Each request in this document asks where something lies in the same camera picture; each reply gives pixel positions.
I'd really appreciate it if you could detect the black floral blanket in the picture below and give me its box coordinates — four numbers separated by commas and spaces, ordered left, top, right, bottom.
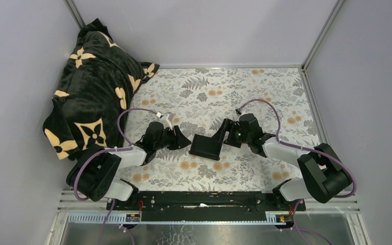
43, 19, 159, 160

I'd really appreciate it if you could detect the black paper box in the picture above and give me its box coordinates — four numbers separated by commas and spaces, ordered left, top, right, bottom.
189, 129, 226, 161

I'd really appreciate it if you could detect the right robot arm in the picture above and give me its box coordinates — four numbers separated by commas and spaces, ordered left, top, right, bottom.
222, 113, 353, 210

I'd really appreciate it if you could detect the purple cable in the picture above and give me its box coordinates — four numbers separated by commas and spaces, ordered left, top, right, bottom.
71, 107, 170, 202
235, 99, 358, 245

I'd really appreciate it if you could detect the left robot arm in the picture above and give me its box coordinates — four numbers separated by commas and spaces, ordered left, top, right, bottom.
66, 121, 191, 210

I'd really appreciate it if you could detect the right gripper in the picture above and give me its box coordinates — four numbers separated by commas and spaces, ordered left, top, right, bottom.
211, 118, 251, 149

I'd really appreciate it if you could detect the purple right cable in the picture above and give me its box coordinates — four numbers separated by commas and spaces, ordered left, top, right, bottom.
235, 99, 358, 245

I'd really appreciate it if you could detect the floral tablecloth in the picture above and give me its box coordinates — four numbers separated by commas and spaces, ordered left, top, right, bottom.
119, 68, 320, 191

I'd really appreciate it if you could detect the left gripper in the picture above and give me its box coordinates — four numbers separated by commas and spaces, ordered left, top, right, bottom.
154, 126, 192, 151

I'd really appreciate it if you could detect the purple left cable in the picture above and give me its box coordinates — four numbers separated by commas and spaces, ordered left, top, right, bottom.
71, 107, 170, 202

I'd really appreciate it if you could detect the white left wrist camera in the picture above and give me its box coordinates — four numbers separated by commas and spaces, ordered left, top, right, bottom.
159, 113, 174, 129

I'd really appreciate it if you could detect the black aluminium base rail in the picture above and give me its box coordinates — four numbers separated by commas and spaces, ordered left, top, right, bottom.
59, 190, 360, 224

